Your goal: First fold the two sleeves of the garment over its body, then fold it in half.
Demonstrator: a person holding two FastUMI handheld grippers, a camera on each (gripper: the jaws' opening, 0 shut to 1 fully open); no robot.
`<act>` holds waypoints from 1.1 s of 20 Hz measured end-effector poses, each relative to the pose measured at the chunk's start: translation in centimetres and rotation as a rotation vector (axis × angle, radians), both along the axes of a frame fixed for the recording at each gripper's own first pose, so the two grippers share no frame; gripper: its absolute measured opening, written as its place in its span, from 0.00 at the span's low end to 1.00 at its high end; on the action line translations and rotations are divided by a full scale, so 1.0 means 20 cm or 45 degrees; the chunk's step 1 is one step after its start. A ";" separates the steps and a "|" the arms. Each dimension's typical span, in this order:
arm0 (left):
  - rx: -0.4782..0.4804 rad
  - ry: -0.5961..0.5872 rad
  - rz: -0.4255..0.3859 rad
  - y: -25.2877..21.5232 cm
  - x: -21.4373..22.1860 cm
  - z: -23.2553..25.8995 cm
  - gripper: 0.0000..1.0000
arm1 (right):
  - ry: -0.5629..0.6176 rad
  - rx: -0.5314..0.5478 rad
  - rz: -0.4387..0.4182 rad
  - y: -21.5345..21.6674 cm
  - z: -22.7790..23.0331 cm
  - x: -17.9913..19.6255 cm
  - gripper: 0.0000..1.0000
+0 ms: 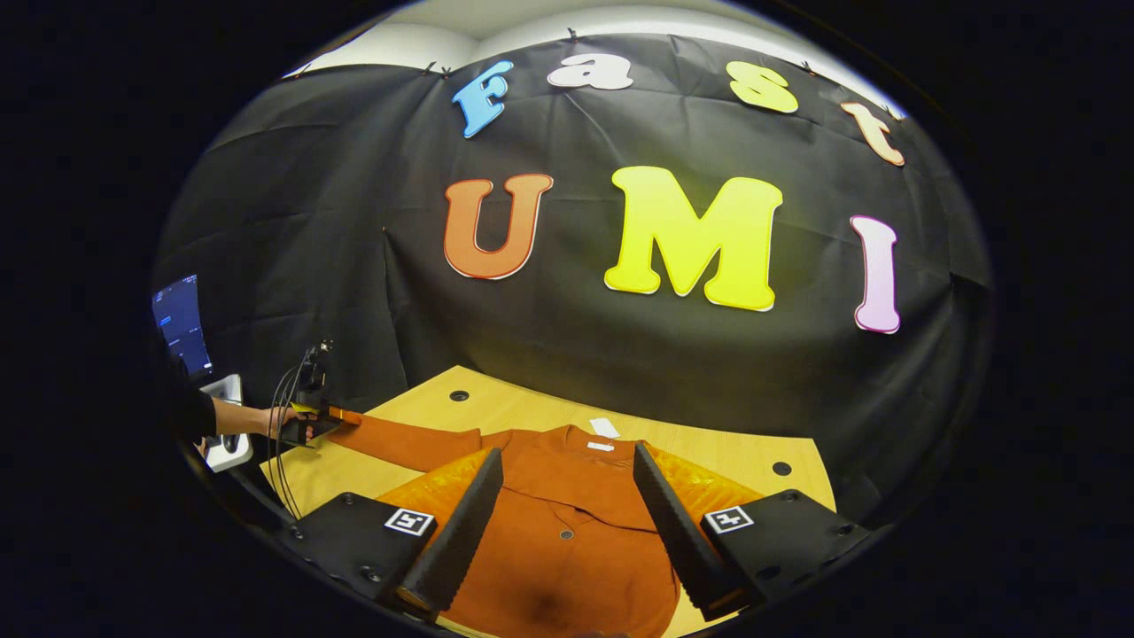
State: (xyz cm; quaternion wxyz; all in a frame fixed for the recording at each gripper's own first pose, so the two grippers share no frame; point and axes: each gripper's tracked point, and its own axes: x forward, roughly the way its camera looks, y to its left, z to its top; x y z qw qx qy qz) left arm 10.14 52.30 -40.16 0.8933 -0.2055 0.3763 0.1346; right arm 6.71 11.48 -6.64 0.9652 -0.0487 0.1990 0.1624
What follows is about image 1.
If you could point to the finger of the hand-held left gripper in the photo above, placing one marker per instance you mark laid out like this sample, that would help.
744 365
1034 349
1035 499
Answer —
341 415

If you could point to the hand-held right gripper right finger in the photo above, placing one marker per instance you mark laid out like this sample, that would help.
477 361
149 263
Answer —
682 540

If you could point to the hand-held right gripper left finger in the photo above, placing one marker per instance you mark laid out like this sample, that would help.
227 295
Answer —
461 540

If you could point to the white paper tag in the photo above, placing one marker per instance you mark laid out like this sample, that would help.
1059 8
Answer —
604 428

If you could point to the row of black cloth clips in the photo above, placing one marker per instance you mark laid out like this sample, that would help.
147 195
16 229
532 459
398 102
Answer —
572 35

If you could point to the computer monitor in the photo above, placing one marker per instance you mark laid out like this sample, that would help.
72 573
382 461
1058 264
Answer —
182 323

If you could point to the orange button shirt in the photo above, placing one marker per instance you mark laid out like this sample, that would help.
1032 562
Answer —
567 576

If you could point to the black backdrop cloth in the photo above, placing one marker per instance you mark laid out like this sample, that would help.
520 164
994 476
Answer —
354 221

